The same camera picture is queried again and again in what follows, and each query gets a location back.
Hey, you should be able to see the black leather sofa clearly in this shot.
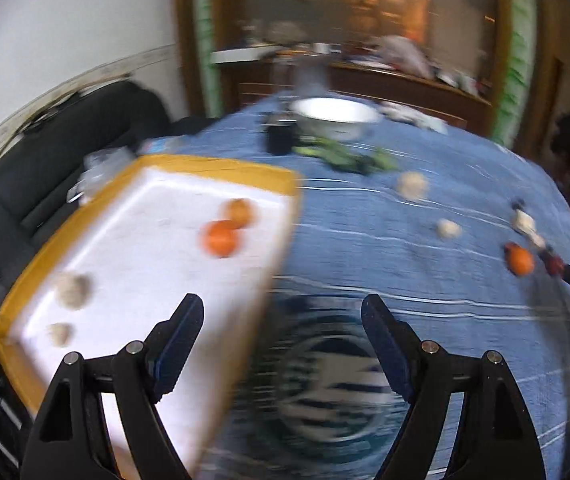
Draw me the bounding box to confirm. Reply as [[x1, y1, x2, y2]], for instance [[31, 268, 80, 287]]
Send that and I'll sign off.
[[0, 79, 218, 480]]

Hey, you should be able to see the wooden sideboard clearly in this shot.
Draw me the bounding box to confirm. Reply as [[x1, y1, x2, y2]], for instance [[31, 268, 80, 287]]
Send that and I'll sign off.
[[236, 58, 497, 132]]

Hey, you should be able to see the yellowish orange tangerine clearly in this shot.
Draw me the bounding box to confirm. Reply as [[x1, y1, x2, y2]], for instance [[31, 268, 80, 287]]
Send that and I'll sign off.
[[225, 198, 257, 229]]

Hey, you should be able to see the green leafy vegetable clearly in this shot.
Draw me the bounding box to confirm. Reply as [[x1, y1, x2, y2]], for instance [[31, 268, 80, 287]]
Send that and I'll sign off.
[[292, 137, 399, 177]]

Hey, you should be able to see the white crumpled cloth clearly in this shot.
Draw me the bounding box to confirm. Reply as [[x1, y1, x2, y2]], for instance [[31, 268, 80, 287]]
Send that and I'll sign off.
[[378, 101, 450, 135]]

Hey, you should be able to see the small whitish round vegetable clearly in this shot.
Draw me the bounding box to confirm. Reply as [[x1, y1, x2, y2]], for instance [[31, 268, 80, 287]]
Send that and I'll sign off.
[[512, 209, 537, 235]]

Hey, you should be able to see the white bowl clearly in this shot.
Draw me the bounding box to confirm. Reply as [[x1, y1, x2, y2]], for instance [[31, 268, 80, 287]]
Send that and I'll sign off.
[[289, 97, 382, 142]]

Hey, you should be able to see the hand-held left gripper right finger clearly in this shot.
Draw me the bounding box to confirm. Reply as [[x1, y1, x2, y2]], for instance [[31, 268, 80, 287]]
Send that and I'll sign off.
[[361, 293, 547, 480]]

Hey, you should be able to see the clear plastic jug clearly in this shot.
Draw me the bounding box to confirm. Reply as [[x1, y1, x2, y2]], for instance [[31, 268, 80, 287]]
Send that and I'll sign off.
[[284, 54, 332, 102]]

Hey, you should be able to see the large beige potato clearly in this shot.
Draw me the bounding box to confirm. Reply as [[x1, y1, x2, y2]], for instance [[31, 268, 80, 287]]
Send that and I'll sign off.
[[396, 171, 429, 202], [54, 272, 93, 310]]

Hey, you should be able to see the blue white plastic packet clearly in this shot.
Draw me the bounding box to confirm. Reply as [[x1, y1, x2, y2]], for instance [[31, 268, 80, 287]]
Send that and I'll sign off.
[[138, 137, 182, 157]]

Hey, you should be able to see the clear plastic bag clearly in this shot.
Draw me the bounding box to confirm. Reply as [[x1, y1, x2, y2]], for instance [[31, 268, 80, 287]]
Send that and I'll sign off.
[[66, 146, 134, 205]]

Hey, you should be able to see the white flat tray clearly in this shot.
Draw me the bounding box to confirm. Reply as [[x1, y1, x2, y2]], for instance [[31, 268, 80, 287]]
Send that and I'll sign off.
[[209, 46, 287, 67]]

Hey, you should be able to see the black cup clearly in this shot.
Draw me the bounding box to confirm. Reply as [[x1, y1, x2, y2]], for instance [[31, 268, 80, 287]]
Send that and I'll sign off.
[[266, 122, 297, 157]]

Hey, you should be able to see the deep orange tangerine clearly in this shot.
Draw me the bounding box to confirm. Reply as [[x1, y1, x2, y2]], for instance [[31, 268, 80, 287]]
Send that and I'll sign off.
[[504, 242, 536, 277], [200, 220, 241, 259]]

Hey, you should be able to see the blue striped tablecloth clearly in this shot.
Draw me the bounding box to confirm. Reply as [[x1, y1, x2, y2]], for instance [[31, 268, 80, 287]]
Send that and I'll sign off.
[[135, 91, 570, 480]]

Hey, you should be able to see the white plastic bag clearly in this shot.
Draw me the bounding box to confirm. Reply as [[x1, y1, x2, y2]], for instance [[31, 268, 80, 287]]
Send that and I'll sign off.
[[378, 34, 436, 80]]

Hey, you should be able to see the white foam box yellow rim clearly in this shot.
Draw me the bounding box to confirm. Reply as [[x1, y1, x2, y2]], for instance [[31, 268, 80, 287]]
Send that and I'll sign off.
[[0, 154, 302, 480]]

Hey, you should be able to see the small beige potato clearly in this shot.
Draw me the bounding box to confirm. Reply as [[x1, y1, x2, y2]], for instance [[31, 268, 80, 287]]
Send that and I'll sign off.
[[436, 218, 463, 241], [47, 322, 74, 348]]

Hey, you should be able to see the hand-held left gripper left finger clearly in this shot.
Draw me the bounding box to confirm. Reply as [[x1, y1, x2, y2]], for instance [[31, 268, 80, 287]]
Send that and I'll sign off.
[[20, 293, 206, 480]]

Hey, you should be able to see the green patterned frame strip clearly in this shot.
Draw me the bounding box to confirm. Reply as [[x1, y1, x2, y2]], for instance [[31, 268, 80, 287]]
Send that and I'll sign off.
[[189, 0, 223, 117], [493, 0, 539, 147]]

